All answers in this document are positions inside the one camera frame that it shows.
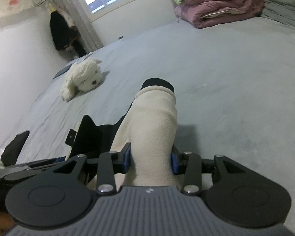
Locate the grey bed sheet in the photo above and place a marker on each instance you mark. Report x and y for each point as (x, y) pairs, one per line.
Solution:
(234, 87)

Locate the folded black garment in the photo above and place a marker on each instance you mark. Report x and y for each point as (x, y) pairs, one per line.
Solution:
(14, 148)

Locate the beige bear raglan shirt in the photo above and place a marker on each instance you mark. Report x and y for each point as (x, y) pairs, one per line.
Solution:
(149, 125)

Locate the pink rolled quilt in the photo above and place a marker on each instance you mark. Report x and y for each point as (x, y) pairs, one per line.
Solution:
(207, 13)

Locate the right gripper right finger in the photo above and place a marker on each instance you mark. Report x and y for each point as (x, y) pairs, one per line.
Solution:
(231, 191)

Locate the dark jacket on rack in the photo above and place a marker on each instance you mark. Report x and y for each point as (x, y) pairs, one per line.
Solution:
(63, 36)

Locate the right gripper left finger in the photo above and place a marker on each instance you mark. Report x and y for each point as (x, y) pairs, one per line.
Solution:
(65, 193)

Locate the left grey curtain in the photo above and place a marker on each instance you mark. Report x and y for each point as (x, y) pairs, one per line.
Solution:
(77, 12)

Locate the dark tablet on bed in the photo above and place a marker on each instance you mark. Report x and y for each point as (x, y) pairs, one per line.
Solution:
(62, 71)

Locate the white plush dog toy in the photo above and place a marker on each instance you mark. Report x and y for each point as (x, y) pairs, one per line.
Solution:
(83, 76)

